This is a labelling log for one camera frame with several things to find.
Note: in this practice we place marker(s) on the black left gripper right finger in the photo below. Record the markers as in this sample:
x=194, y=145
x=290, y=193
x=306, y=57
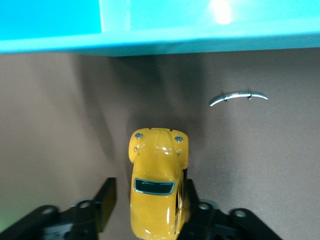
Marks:
x=207, y=225

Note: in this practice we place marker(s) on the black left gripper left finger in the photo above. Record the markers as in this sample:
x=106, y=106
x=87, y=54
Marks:
x=107, y=200

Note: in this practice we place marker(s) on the yellow beetle toy car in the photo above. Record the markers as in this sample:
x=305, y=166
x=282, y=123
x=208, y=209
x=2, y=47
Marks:
x=155, y=162

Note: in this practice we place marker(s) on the small chrome toy bumper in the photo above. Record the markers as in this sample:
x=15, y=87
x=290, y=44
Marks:
x=237, y=95

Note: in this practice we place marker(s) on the teal plastic storage box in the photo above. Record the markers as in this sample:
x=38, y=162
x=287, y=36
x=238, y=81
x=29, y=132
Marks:
x=160, y=20

